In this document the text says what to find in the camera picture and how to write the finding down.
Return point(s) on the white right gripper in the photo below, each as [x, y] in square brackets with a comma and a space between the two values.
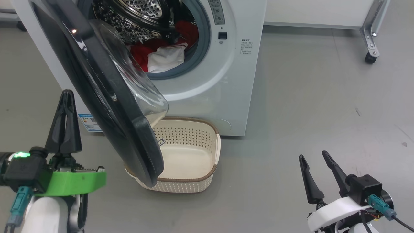
[330, 212]

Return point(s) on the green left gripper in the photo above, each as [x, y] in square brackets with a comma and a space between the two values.
[74, 181]

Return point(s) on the black round glass washer door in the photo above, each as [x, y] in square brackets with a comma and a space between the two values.
[106, 97]

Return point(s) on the white and red striped garment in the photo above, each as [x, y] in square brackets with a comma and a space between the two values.
[165, 58]

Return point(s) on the cream perforated basket brown rim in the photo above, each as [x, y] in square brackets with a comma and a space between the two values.
[187, 155]

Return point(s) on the white front-load washing machine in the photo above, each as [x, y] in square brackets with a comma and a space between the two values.
[226, 97]

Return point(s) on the perforated steel washing machine drum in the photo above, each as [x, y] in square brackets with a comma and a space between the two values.
[136, 16]

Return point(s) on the blue energy label sticker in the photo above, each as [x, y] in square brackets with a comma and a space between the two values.
[89, 124]

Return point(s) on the silver metal cart leg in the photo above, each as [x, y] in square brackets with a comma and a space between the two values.
[373, 26]

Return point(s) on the white cabinet panel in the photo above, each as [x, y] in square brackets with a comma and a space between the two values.
[317, 13]

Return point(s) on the grey instruction label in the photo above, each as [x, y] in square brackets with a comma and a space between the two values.
[217, 13]

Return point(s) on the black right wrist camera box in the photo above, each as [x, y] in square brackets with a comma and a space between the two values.
[365, 189]

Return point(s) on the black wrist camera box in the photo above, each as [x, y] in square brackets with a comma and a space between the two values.
[365, 189]
[26, 171]

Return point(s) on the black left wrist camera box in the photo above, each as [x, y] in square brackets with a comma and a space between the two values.
[26, 171]

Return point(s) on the dark wheeled frame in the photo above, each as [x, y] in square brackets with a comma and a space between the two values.
[22, 26]

